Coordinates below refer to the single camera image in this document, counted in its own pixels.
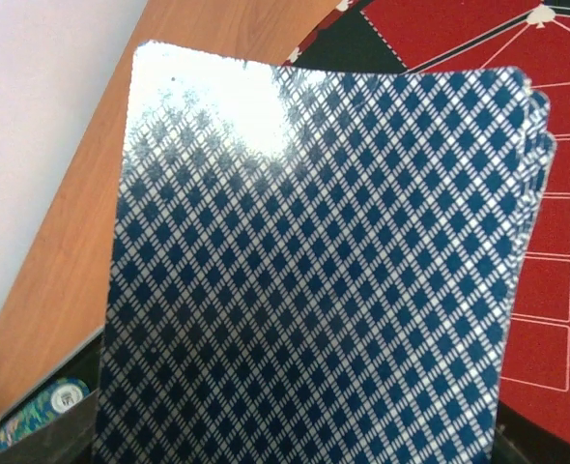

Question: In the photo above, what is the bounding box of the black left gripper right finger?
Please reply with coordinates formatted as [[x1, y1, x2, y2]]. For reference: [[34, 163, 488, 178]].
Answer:
[[492, 403, 570, 464]]

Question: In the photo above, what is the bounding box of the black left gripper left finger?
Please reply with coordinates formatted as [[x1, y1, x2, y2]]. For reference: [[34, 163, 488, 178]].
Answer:
[[0, 391, 98, 464]]

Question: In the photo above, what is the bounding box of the blue playing card deck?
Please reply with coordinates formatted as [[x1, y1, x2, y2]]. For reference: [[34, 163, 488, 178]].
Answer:
[[91, 40, 557, 464]]

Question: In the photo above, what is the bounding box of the poker chip row in case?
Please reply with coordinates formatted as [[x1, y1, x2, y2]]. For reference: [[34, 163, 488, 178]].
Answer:
[[0, 377, 90, 451]]

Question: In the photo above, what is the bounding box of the aluminium poker chip case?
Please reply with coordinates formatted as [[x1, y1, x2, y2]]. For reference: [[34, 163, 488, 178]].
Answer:
[[0, 328, 103, 425]]

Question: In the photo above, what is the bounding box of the round red black poker mat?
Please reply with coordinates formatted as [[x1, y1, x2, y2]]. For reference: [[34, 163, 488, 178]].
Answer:
[[281, 0, 570, 455]]

